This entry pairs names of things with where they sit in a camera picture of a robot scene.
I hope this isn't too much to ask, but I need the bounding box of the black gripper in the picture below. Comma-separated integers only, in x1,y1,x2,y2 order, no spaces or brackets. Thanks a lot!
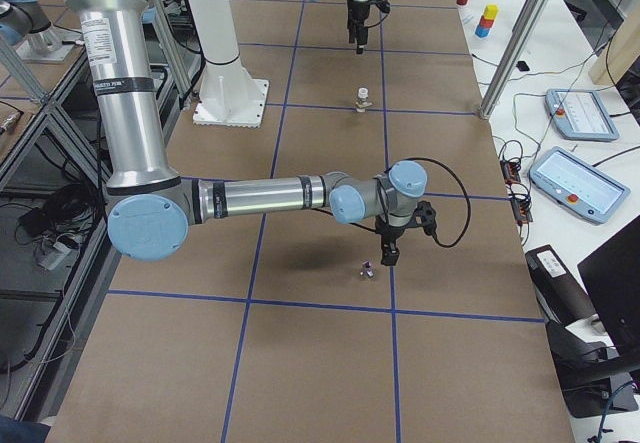
347,0,371,55
375,216,415,266

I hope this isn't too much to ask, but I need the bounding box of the chrome angle pipe fitting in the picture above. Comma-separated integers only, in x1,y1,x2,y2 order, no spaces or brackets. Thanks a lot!
359,261,375,279

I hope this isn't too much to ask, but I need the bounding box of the white brass PPR valve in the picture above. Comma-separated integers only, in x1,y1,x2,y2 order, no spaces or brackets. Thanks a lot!
355,87,372,113

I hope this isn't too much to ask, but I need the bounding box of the blue toy block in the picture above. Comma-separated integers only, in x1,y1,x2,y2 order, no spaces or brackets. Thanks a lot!
474,25,490,38

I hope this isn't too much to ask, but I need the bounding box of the red toy block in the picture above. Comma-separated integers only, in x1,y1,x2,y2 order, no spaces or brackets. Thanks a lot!
477,16,494,32

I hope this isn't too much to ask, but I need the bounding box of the yellow toy block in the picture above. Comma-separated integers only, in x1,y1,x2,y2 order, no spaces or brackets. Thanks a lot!
482,4,499,21

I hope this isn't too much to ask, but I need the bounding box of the orange circuit board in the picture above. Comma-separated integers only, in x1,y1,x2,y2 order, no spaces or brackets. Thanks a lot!
500,159,533,226

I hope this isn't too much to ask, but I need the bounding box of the small black box device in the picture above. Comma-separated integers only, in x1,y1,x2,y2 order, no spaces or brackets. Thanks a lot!
516,60,530,72

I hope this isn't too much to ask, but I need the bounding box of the black label printer box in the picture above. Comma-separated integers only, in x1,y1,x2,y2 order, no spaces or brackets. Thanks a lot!
525,245,596,325

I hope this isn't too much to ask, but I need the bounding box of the near blue teach pendant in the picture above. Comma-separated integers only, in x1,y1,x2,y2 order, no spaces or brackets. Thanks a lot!
529,147,631,224

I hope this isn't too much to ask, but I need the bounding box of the blue teach pendant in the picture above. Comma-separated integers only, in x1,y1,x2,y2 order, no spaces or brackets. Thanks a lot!
529,147,631,224
545,89,620,142

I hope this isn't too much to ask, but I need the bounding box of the black monitor screen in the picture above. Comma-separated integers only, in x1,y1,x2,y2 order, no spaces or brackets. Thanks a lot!
578,217,639,354

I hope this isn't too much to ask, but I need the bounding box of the far blue teach pendant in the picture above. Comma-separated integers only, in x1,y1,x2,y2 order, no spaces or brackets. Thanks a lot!
545,89,620,142

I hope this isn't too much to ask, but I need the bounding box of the standing person black shirt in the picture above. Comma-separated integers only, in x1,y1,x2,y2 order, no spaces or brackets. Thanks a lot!
0,415,51,443

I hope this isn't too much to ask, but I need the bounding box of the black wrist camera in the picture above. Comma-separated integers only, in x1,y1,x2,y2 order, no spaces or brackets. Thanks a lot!
370,0,391,14
415,201,437,237

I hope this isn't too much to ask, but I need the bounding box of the aluminium frame post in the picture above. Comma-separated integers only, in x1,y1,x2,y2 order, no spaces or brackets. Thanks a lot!
478,0,548,120

